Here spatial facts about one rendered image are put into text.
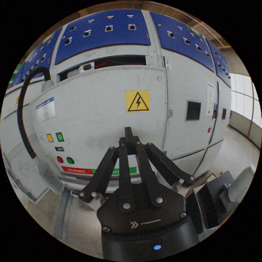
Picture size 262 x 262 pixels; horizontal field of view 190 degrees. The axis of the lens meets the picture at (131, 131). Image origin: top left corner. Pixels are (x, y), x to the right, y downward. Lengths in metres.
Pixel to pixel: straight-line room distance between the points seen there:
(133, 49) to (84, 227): 0.97
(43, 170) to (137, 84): 0.42
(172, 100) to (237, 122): 7.65
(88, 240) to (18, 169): 0.57
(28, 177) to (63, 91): 0.65
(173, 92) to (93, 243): 0.92
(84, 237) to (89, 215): 0.16
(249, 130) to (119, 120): 7.81
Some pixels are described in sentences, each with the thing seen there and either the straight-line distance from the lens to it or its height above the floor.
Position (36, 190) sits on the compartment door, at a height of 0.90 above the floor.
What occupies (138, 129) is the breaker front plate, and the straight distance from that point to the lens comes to 0.21.
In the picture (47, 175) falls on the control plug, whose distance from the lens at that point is 0.39.
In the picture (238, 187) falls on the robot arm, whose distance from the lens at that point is 0.64.
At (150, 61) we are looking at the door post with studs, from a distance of 0.53.
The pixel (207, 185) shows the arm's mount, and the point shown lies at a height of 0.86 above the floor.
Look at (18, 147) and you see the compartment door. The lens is 0.66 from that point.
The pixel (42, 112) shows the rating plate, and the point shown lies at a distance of 0.33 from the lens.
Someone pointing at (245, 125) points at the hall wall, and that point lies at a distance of 7.90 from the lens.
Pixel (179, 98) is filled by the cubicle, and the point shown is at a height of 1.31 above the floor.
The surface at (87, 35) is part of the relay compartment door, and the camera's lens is 0.67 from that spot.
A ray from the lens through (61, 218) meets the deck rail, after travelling 0.62.
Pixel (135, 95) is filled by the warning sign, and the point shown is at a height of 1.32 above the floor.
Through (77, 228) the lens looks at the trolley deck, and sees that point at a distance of 0.57.
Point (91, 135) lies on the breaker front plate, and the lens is 0.23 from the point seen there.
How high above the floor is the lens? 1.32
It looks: 24 degrees down
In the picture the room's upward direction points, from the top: 4 degrees counter-clockwise
